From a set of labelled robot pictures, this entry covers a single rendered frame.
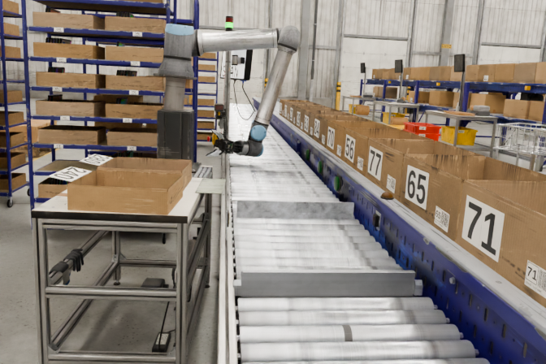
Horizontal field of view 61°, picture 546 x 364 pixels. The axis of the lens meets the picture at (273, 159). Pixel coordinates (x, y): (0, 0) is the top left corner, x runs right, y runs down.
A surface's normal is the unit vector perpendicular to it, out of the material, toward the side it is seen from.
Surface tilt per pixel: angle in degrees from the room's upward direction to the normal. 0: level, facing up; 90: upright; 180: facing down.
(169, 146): 90
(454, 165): 90
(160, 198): 90
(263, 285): 90
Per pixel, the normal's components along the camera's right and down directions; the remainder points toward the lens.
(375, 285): 0.10, 0.18
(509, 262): -1.00, -0.01
